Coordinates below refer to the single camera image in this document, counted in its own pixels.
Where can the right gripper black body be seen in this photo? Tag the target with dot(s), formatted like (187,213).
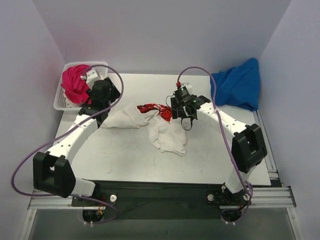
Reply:
(178,110)

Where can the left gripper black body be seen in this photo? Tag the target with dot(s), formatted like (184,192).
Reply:
(113,87)

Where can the white t-shirt red print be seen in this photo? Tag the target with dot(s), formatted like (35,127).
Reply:
(165,133)

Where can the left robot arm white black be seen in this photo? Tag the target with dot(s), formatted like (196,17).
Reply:
(52,170)

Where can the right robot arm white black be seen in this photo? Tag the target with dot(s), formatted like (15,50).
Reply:
(245,143)

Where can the red pink t-shirt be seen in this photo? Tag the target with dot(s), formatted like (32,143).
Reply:
(75,82)

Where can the white plastic laundry basket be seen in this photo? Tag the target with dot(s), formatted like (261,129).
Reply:
(61,102)

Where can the blue t-shirt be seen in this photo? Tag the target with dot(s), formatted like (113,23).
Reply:
(238,86)

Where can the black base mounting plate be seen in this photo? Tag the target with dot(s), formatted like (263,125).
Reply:
(124,200)

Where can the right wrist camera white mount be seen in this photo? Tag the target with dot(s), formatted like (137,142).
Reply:
(185,86)

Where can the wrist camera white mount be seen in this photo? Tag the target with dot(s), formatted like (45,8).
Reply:
(185,86)
(91,77)

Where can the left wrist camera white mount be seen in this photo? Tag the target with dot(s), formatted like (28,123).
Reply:
(91,77)

